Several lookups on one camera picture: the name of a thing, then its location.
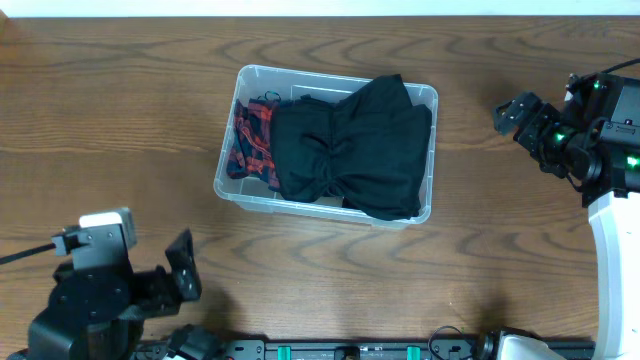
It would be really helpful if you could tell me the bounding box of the large black garment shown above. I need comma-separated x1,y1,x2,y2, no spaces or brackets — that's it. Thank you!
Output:
270,74,432,221

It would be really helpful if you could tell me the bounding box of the red navy plaid shirt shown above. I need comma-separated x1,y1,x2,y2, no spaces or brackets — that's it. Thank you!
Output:
226,98,280,192

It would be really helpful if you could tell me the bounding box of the dark green cloth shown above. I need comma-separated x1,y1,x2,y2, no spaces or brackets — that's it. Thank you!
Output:
258,91,282,102

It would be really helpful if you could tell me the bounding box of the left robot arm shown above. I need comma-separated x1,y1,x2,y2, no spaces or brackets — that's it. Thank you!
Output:
9,225,202,359

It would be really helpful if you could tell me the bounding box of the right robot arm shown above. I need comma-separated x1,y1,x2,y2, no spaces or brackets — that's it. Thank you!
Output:
493,69,639,359

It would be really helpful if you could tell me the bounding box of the clear plastic storage bin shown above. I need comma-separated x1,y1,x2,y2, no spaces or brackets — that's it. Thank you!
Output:
213,64,439,229

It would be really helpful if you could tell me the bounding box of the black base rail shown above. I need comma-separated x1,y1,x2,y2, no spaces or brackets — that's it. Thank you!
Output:
129,325,595,360

